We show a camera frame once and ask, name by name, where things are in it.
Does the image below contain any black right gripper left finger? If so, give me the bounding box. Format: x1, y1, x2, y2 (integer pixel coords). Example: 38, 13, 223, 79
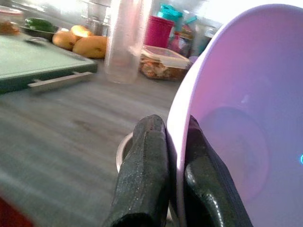
103, 114, 170, 227

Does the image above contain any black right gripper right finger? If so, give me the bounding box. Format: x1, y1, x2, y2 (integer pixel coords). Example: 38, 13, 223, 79
184, 115, 253, 227

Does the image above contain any lilac plastic bowl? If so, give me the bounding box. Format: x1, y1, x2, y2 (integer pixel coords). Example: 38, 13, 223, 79
166, 3, 303, 227

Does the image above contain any small steel bowl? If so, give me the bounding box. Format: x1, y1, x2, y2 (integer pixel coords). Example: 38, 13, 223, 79
116, 132, 134, 171

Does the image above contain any clear food container with lid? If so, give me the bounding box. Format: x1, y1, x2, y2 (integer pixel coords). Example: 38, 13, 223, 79
139, 44, 193, 81

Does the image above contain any red object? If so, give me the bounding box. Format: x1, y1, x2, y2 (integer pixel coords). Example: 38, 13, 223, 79
0, 193, 34, 227

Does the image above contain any clear plastic bottle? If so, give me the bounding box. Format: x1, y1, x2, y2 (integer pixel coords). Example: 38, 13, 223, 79
103, 0, 152, 85

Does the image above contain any yellow mango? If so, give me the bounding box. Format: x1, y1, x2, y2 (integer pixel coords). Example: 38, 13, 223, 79
70, 25, 93, 38
72, 35, 108, 59
52, 31, 80, 51

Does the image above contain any magenta plastic canister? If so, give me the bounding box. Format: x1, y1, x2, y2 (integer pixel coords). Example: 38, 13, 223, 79
143, 15, 175, 48

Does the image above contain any green cutting board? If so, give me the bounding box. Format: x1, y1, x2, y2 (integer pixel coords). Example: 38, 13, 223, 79
0, 35, 98, 94

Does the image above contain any steel pot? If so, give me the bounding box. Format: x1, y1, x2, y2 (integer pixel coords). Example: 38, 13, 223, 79
81, 0, 112, 36

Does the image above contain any teal lidded container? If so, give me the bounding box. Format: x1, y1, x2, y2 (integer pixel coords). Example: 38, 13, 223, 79
157, 4, 184, 26

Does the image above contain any clear container with red rim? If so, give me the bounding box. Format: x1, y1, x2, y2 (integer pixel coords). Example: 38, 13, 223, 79
0, 6, 25, 36

